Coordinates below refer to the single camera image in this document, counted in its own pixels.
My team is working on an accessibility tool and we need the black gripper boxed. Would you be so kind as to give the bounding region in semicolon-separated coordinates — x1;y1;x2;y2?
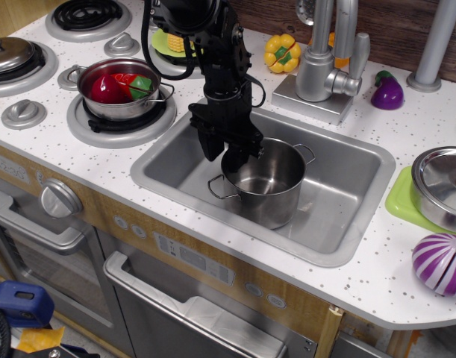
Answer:
189;79;263;173

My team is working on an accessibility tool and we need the tall steel pot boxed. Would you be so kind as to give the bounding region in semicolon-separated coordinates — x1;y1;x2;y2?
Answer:
207;137;316;230

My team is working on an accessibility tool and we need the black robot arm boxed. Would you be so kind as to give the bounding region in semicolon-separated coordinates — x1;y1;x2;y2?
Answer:
141;1;263;172

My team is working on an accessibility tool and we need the grey sink basin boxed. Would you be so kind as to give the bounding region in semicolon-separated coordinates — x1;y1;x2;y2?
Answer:
131;109;395;267

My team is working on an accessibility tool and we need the steel pot with lid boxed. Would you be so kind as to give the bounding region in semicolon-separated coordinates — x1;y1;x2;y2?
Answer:
410;146;456;233

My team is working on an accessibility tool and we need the red green toy vegetable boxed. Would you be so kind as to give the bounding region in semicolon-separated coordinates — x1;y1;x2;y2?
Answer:
111;73;154;101

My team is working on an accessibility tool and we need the yellow toy bell pepper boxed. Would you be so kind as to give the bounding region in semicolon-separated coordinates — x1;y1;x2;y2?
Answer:
263;34;302;74

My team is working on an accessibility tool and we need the yellow toy corn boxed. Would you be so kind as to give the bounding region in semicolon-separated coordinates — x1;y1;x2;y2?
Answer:
166;34;186;56

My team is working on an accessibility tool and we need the green round plate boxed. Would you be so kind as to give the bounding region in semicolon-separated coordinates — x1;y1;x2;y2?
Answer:
152;29;186;58

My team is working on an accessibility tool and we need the silver toy faucet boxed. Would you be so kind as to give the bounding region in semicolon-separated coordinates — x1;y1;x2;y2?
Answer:
272;0;370;125

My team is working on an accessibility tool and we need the silver stove knob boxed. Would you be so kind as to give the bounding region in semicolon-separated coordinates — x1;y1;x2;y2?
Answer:
142;16;159;31
57;65;87;91
1;99;47;130
104;32;140;57

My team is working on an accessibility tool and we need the orange toy behind faucet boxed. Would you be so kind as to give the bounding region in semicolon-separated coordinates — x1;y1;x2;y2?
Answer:
307;31;351;69

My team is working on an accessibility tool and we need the silver slotted spoon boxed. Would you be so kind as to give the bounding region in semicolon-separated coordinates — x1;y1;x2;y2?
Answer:
296;0;316;26

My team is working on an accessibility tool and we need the silver oven dial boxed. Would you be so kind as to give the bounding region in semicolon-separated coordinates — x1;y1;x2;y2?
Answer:
39;178;83;219

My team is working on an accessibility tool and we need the purple toy eggplant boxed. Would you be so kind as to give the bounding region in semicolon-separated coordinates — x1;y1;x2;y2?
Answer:
371;70;404;110

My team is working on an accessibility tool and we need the green square mat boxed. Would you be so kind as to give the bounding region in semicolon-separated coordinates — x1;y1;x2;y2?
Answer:
385;166;456;235

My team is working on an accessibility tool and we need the black coil burner back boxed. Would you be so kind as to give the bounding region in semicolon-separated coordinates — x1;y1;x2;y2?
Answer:
54;0;123;31

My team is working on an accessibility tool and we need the grey vertical pole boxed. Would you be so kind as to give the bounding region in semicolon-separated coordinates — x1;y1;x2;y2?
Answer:
407;0;456;93

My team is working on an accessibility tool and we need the steel lid on burner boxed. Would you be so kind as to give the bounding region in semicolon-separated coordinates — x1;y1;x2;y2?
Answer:
0;37;35;73

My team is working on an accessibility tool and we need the purple striped toy onion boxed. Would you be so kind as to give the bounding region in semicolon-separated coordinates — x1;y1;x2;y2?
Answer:
412;233;456;297

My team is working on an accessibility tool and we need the blue clamp tool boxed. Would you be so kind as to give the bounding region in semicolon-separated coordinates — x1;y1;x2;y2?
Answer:
0;280;54;328

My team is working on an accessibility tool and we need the yellow tape piece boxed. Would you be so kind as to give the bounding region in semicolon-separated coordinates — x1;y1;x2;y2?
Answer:
16;327;65;354

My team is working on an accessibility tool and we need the steel pan with handles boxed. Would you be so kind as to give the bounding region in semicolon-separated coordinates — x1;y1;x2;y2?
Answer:
78;58;174;121

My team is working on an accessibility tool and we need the dishwasher door handle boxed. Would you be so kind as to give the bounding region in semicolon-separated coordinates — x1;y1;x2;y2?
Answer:
104;251;287;357

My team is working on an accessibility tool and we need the oven door handle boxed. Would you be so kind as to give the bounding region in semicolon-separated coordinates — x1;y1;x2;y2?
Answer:
0;191;86;256

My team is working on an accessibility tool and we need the black cable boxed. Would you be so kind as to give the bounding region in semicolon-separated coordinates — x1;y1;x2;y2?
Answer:
0;301;13;358

